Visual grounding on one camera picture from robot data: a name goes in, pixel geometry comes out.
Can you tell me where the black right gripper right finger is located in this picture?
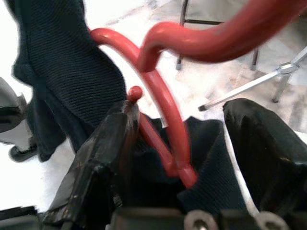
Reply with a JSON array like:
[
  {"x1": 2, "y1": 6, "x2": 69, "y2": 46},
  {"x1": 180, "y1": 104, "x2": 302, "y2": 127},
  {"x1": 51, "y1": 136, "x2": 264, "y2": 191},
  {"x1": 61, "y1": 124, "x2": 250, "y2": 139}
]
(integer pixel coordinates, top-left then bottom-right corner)
[{"x1": 222, "y1": 97, "x2": 307, "y2": 216}]

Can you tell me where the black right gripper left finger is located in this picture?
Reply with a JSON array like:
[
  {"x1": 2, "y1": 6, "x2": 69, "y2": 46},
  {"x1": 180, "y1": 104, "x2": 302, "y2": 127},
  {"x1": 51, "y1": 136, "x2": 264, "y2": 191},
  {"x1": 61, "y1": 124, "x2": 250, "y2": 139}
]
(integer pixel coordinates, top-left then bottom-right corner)
[{"x1": 42, "y1": 99, "x2": 142, "y2": 226}]

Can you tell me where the black knit shirt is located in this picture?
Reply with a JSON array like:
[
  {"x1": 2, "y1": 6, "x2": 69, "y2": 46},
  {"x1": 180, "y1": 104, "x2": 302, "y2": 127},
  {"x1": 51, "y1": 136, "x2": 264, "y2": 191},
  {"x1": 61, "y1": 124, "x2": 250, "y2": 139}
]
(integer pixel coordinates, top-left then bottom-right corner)
[{"x1": 11, "y1": 0, "x2": 243, "y2": 214}]

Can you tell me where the red hanger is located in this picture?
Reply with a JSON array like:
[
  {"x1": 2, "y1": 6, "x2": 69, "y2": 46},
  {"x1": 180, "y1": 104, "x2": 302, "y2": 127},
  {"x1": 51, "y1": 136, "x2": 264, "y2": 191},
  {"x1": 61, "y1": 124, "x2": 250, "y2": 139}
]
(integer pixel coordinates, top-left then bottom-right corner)
[{"x1": 89, "y1": 0, "x2": 307, "y2": 190}]

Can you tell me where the silver clothes rack stand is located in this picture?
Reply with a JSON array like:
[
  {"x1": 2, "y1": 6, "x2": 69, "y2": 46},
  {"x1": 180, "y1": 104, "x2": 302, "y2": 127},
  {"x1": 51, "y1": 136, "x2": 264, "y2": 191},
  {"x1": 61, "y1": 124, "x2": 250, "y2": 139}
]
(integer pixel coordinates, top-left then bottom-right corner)
[{"x1": 198, "y1": 46, "x2": 307, "y2": 112}]

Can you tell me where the black right robot foot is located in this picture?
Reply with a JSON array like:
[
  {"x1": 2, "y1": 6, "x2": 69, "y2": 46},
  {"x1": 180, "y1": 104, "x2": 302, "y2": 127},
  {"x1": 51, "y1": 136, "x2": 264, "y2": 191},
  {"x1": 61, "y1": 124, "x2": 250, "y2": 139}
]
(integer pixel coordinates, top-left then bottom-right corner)
[{"x1": 8, "y1": 143, "x2": 39, "y2": 163}]

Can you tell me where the black metal table leg frame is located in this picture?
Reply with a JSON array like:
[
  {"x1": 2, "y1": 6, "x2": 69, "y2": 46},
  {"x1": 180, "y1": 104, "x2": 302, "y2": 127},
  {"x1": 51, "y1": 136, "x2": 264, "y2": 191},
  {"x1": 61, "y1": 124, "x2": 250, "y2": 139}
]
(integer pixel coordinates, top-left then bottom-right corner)
[{"x1": 176, "y1": 0, "x2": 261, "y2": 71}]

